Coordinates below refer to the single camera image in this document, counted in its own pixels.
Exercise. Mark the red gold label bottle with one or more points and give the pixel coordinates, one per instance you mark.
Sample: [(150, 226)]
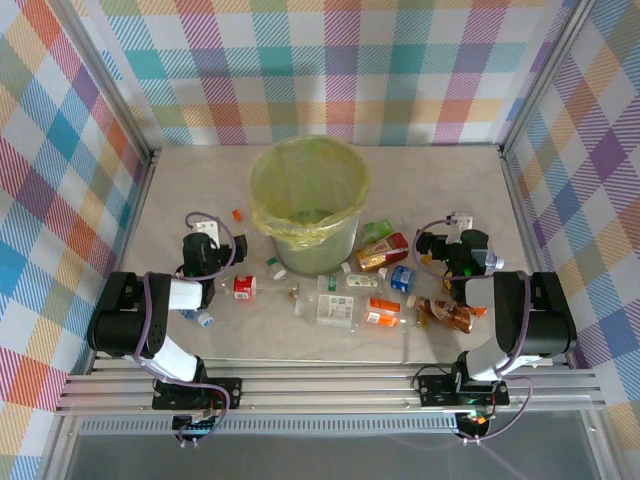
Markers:
[(380, 252)]

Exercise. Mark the silver mesh waste bin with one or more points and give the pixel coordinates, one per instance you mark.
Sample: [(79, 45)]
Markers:
[(320, 250)]

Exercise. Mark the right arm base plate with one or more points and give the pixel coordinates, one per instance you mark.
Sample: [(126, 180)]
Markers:
[(435, 390)]

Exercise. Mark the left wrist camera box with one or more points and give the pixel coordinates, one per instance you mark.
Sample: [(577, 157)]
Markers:
[(205, 229)]

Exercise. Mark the clear bottle purple label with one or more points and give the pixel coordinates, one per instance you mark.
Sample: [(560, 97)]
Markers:
[(495, 260)]

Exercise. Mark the aluminium side rail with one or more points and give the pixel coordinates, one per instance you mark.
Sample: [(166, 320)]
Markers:
[(128, 240), (525, 220)]

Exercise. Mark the large clear bottle white label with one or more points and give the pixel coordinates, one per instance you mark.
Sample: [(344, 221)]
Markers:
[(332, 306)]

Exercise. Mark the clear bottle blue cap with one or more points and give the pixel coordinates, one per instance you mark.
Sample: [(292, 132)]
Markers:
[(204, 319)]

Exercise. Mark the crushed brown tea bottle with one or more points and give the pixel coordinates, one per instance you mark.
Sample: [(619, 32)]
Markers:
[(450, 315)]

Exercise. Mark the aluminium mounting rail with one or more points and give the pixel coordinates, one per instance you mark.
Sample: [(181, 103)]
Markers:
[(325, 387)]

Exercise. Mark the yellow plastic bin liner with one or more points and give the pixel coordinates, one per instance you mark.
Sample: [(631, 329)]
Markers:
[(280, 225)]

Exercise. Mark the slotted aluminium strip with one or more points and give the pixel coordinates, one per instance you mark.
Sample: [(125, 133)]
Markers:
[(300, 426)]

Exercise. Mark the clear bottle blue label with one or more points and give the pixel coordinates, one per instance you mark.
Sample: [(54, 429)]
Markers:
[(402, 277)]

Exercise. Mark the clear bottle orange label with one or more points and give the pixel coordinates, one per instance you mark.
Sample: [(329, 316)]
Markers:
[(382, 305)]

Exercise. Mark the aluminium corner post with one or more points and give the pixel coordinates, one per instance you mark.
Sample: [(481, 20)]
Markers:
[(105, 75), (550, 70)]

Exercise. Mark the clear bottle green label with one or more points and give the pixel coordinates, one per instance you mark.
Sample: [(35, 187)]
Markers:
[(375, 231)]

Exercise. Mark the green white bottle cap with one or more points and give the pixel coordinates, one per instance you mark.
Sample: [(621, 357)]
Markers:
[(273, 261)]

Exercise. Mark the clear bottle red label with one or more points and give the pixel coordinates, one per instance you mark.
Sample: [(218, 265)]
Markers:
[(244, 287)]

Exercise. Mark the small brown scrap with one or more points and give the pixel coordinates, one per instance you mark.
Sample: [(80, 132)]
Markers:
[(293, 292)]

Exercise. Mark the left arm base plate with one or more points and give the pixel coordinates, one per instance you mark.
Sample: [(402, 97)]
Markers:
[(230, 392)]

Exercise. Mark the small clear bottle green-white label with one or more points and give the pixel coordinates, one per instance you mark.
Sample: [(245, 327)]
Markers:
[(360, 281)]

